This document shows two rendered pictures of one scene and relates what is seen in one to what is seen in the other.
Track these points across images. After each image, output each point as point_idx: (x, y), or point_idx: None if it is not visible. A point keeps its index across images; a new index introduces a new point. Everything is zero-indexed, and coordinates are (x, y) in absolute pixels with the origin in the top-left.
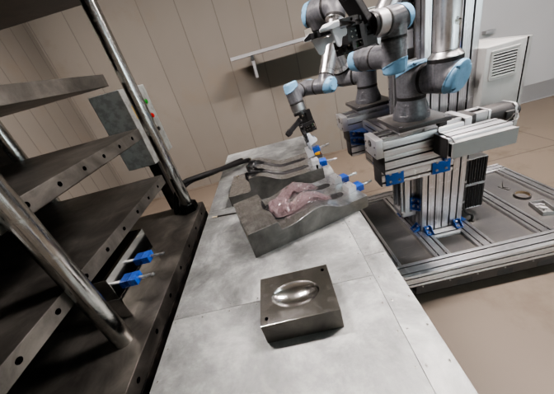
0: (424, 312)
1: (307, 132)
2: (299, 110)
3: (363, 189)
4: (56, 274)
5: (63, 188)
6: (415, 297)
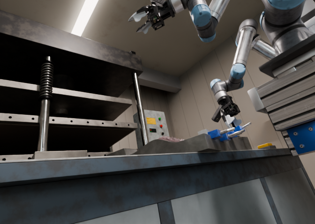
0: (43, 159)
1: (226, 114)
2: (218, 97)
3: (219, 135)
4: (38, 142)
5: (71, 123)
6: (66, 158)
